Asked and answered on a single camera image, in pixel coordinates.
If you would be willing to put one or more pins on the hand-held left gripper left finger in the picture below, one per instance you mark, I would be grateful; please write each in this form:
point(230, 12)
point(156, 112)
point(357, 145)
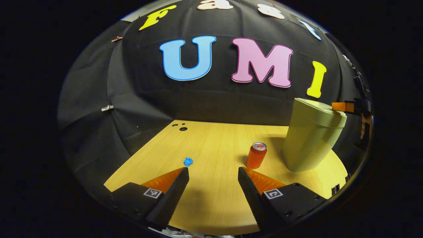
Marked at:
point(170, 198)

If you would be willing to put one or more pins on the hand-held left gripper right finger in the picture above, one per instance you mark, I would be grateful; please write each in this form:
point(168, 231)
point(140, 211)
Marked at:
point(252, 198)

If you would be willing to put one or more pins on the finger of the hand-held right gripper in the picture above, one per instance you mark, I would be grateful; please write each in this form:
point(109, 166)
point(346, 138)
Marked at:
point(342, 107)

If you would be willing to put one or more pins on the red pop can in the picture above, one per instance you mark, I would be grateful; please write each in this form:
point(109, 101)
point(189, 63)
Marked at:
point(255, 158)

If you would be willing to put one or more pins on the blue paper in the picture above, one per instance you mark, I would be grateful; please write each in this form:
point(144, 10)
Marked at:
point(188, 162)

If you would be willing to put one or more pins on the green desktop garbage bin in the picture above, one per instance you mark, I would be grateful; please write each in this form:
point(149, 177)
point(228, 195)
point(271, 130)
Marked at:
point(307, 142)

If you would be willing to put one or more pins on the wooden desktop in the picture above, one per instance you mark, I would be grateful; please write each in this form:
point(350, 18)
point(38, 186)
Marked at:
point(211, 148)

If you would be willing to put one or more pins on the silver cloth clip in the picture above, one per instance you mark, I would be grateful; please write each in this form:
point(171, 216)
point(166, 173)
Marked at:
point(107, 108)

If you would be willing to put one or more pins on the black backdrop cloth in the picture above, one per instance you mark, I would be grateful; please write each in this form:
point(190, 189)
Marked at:
point(132, 82)

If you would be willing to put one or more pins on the copper cloth clip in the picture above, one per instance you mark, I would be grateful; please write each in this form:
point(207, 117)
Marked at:
point(116, 39)

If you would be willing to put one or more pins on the black desk edge bracket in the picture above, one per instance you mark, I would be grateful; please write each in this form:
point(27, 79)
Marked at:
point(335, 190)

